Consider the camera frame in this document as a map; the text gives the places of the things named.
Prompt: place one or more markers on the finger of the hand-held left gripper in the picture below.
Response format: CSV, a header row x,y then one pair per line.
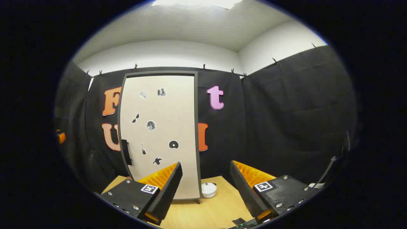
x,y
61,137

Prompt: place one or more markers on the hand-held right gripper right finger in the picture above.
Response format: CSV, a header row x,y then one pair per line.
x,y
244,194

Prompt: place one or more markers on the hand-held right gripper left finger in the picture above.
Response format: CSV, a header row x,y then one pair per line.
x,y
170,190

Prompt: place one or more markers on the white round coaster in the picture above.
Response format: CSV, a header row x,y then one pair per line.
x,y
209,191

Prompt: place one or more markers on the beige cabinet door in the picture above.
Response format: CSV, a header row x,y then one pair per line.
x,y
165,111

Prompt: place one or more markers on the dark grey cabinet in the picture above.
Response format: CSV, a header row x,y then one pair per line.
x,y
159,73

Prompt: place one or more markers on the small black device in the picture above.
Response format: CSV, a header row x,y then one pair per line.
x,y
238,221

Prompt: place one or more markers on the white side table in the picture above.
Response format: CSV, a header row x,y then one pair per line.
x,y
317,185

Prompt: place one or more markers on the black backdrop cloth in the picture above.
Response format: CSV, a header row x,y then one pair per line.
x,y
286,111

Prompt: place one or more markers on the row of black cloth clips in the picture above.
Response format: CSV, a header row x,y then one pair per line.
x,y
135,66

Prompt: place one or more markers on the ceiling light panel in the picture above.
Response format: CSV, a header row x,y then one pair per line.
x,y
197,3

